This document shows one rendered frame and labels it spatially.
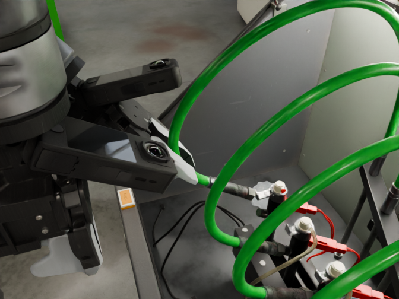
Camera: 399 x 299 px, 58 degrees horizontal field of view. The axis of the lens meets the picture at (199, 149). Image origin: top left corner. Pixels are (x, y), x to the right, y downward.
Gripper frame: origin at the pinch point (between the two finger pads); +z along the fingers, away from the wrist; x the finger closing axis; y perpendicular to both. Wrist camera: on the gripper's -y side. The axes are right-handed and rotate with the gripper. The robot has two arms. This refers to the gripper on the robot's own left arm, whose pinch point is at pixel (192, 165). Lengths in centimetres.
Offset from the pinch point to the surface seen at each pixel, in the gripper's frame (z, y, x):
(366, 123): 32.0, -23.9, -24.3
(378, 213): 30.3, -13.4, -1.9
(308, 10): -4.8, -23.3, 1.2
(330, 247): 23.9, -5.0, 3.5
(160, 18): 22, 23, -414
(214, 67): -8.2, -11.6, 2.1
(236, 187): 9.5, -0.6, -3.6
